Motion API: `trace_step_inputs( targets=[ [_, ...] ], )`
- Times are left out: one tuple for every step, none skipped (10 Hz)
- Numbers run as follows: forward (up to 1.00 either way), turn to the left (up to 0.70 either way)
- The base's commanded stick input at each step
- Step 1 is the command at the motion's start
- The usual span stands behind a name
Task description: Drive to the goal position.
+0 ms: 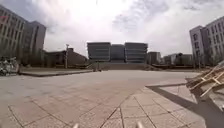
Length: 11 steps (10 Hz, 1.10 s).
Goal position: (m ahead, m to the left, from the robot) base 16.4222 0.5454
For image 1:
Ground grey paved plaza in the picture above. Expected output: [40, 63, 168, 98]
[0, 69, 224, 128]

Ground raised paved platform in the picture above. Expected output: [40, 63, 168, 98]
[18, 67, 94, 78]

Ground pile of wooden pallets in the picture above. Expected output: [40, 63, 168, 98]
[185, 60, 224, 100]

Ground grey building with banded floors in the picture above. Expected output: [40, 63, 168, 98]
[86, 41, 149, 64]

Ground low brown building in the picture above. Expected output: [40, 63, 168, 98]
[43, 47, 89, 68]

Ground pole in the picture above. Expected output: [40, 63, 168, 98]
[64, 43, 70, 70]

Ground pale grey tall building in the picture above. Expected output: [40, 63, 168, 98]
[189, 15, 224, 66]

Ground row of parked bicycles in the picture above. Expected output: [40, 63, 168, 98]
[0, 56, 20, 77]

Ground wide grey steps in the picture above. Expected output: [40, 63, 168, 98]
[89, 62, 161, 72]

